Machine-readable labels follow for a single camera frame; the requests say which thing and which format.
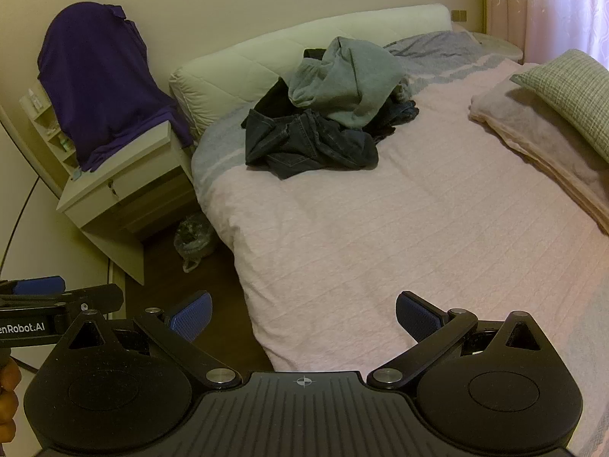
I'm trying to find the dark jeans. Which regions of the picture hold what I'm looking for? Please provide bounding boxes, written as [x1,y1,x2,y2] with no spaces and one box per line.
[241,107,380,181]

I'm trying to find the green checked pillow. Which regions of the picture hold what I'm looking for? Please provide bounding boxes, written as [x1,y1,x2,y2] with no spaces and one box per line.
[510,49,609,163]

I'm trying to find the round white side table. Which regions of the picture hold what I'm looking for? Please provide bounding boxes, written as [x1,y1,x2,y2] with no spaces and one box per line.
[464,31,524,64]

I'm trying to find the white padded headboard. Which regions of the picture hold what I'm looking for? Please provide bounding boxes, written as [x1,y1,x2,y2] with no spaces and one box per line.
[169,4,453,138]

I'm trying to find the white bedside cabinet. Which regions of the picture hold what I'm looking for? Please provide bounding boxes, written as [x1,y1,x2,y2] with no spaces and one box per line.
[56,120,201,287]

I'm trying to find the grey sweatshirt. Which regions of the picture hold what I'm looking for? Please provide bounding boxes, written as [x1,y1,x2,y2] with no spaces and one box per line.
[288,37,405,129]

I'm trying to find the purple shirt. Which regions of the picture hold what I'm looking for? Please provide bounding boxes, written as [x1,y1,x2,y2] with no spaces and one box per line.
[37,2,195,173]

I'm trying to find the blue denim garment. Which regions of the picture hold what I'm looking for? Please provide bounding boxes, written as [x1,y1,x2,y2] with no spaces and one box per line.
[366,85,420,147]

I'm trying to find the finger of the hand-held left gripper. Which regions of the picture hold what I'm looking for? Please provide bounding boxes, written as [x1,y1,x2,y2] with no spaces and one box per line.
[0,275,66,297]
[0,284,125,317]

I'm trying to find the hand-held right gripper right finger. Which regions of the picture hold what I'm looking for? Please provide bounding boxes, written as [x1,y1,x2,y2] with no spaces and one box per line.
[368,290,550,390]

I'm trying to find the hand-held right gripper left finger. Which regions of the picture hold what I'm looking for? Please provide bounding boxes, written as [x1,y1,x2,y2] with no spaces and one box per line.
[59,291,241,390]

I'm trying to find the clear plastic bag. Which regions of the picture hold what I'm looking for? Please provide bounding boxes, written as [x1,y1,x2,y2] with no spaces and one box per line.
[174,213,220,273]

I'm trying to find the pink curtain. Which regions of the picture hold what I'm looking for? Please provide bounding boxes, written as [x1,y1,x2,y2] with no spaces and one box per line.
[483,0,609,66]

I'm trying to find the folded beige blanket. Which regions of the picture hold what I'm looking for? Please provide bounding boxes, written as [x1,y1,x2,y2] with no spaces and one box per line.
[469,75,609,240]

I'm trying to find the white wall shelf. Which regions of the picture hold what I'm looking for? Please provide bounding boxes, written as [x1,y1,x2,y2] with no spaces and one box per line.
[19,89,81,178]

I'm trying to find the person's left hand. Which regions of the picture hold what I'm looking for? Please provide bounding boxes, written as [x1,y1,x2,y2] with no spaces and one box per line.
[0,357,22,444]

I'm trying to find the pink bedspread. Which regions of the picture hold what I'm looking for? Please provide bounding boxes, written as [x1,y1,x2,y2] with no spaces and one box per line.
[190,31,609,457]

